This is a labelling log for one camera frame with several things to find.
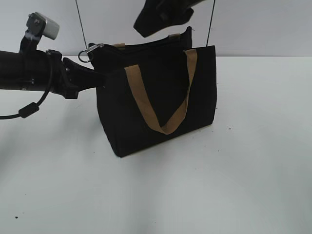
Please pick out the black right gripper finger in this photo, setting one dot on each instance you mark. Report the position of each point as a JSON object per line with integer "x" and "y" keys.
{"x": 157, "y": 15}

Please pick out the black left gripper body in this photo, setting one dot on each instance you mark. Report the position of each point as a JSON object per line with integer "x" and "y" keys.
{"x": 61, "y": 84}

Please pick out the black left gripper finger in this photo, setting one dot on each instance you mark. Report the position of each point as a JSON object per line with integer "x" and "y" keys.
{"x": 83, "y": 77}

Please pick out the silver carabiner zipper pull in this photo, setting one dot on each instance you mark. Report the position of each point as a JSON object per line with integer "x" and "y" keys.
{"x": 89, "y": 52}

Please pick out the black tote bag tan handles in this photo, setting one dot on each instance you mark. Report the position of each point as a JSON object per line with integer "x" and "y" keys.
{"x": 154, "y": 92}

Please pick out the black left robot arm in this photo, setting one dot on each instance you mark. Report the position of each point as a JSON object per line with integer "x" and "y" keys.
{"x": 32, "y": 72}

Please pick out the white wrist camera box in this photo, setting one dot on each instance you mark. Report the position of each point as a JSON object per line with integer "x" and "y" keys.
{"x": 40, "y": 25}

